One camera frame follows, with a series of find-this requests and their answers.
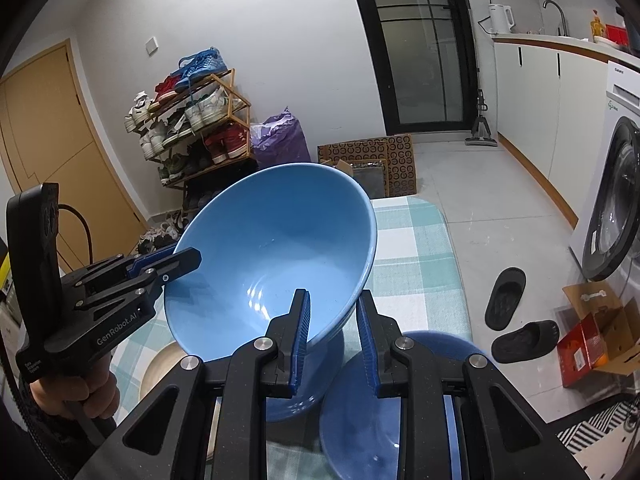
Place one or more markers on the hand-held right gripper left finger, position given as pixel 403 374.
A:
pixel 301 340

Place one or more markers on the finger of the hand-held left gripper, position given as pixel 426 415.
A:
pixel 180 262
pixel 150 264

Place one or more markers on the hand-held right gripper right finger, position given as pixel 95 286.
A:
pixel 367 345

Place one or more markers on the large blue bowl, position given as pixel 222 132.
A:
pixel 320 390

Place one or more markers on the beige round plate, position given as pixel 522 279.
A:
pixel 162 375

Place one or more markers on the person's left hand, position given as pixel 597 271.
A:
pixel 85 390

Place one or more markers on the pile of floor shoes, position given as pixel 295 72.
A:
pixel 160 232

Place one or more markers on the wooden shoe rack with shoes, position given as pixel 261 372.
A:
pixel 227 142

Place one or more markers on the black slipper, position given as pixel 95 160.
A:
pixel 505 300
pixel 525 342

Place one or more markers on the yellow wooden door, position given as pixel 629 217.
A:
pixel 60 135

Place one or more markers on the purple plastic bag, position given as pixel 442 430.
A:
pixel 280 140

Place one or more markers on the dark flat sheet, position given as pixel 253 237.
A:
pixel 370 180

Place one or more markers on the person's dark clothing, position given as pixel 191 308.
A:
pixel 25 455

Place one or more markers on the brown patterned doormat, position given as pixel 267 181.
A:
pixel 400 165

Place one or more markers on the orange cardboard box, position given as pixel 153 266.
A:
pixel 582 355

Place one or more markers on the grey floor mop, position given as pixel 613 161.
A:
pixel 481 130

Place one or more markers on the black white striped rug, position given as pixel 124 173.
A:
pixel 600 425

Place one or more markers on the black framed glass door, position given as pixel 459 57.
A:
pixel 425 60

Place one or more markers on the white counter cabinet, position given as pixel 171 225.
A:
pixel 540 110

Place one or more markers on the white washing machine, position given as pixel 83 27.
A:
pixel 620 110

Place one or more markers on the white electric kettle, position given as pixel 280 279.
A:
pixel 501 19

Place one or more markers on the chrome kitchen faucet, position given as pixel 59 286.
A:
pixel 562 17

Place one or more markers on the yellow bottle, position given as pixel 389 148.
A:
pixel 596 27

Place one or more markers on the red container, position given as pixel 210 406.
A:
pixel 616 34

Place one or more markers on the white light switch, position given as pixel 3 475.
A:
pixel 152 46

